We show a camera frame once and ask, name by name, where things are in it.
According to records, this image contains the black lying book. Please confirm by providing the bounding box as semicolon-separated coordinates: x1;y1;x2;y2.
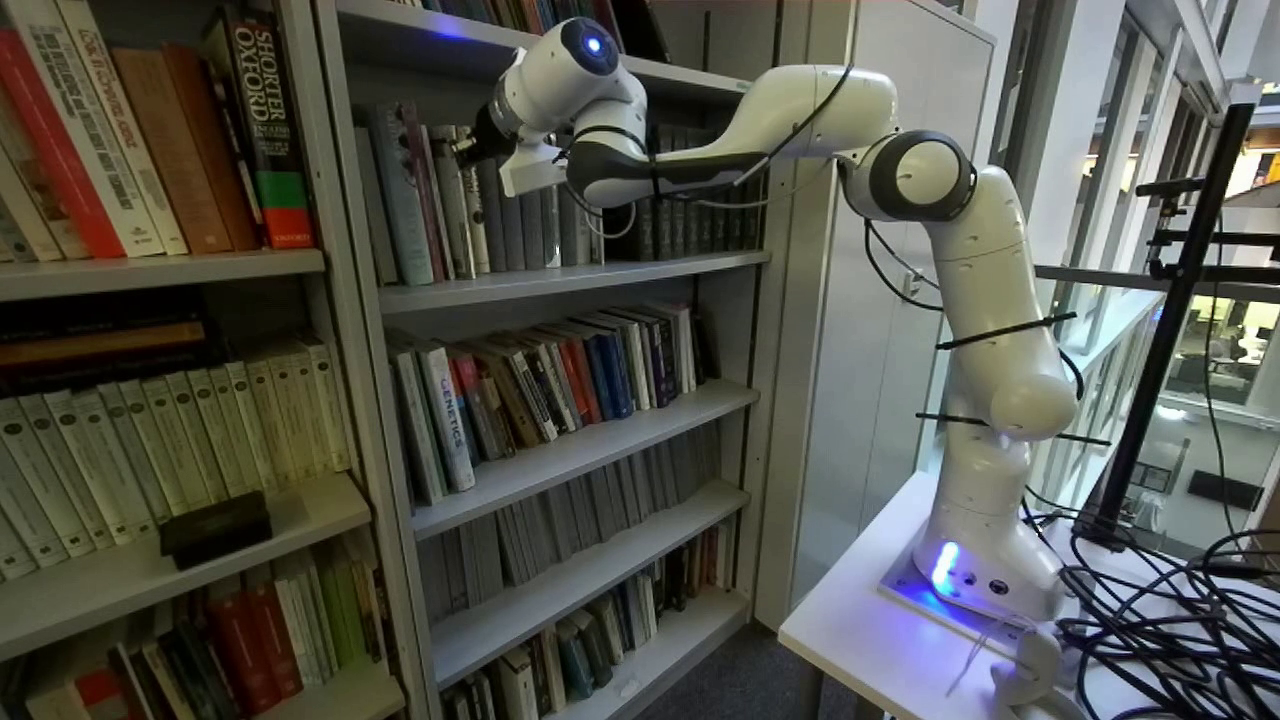
162;493;271;567

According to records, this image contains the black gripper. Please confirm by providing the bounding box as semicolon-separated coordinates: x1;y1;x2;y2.
453;113;514;162

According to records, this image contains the light blue tall book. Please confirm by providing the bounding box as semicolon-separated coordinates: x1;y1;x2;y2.
368;102;434;284

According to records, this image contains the maroon Horizonte German book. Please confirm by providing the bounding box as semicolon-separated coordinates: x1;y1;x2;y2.
397;102;449;284

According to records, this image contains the black cable bundle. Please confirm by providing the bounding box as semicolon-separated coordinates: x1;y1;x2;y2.
1019;474;1280;720

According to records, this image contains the black green red book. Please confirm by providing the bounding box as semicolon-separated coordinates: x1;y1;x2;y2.
209;2;317;247

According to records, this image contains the white volume row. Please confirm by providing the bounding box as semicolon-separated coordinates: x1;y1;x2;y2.
0;343;351;583

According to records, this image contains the grey metal bookshelf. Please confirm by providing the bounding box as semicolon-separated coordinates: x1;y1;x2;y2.
307;0;790;720

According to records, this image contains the brown hardcover book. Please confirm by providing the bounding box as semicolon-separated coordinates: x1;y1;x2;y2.
113;45;258;256

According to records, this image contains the colourful book row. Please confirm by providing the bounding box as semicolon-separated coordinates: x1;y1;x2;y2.
388;305;710;504

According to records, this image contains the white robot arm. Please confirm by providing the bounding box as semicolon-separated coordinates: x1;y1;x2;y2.
466;16;1079;622

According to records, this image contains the black tripod stand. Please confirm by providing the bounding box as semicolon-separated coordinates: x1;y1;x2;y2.
1077;80;1260;549

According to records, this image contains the cream Machine Intelligence book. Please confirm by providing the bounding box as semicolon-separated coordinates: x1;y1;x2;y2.
440;124;476;281

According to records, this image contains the grey neighbouring bookshelf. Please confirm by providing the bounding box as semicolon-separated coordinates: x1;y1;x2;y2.
0;0;406;720

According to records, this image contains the red hardcover book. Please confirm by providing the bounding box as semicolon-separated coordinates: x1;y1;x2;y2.
0;28;126;258

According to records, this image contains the dark book row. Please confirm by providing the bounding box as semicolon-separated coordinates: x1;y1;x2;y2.
603;177;770;258

